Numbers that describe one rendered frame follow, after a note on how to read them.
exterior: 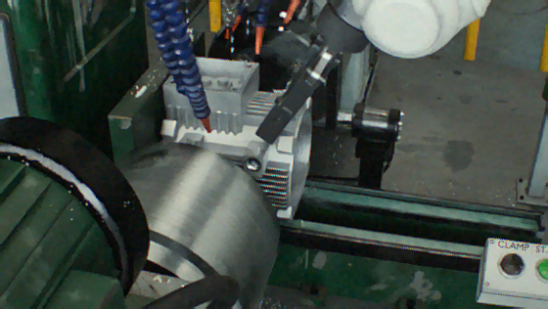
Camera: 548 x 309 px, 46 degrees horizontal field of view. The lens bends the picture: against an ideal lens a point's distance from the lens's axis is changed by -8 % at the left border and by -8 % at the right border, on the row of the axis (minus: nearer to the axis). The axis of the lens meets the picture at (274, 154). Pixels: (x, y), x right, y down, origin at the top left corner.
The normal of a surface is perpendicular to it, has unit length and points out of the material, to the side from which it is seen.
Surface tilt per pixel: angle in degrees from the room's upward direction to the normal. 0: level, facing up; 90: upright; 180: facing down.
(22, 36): 90
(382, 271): 90
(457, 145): 0
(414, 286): 90
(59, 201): 41
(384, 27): 95
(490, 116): 0
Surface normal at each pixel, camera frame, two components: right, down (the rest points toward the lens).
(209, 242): 0.61, -0.55
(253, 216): 0.82, -0.32
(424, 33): -0.38, 0.61
